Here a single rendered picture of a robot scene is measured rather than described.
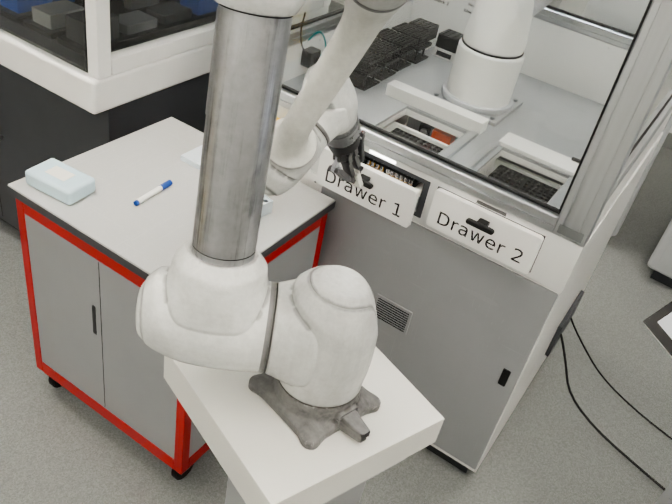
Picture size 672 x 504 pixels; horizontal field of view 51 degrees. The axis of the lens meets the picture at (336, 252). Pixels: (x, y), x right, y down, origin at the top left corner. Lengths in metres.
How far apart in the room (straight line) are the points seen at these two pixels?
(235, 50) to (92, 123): 1.39
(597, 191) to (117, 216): 1.13
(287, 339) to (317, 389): 0.11
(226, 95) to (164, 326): 0.38
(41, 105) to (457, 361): 1.53
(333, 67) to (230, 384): 0.59
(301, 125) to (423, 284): 0.83
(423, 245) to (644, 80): 0.70
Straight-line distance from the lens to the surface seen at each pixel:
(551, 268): 1.79
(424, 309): 2.01
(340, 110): 1.43
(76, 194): 1.86
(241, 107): 0.98
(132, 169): 2.01
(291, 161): 1.36
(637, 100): 1.59
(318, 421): 1.25
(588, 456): 2.62
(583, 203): 1.69
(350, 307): 1.11
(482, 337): 1.97
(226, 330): 1.11
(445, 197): 1.79
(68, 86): 2.22
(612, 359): 3.03
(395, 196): 1.79
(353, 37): 1.15
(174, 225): 1.80
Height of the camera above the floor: 1.82
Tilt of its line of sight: 37 degrees down
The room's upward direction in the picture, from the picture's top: 12 degrees clockwise
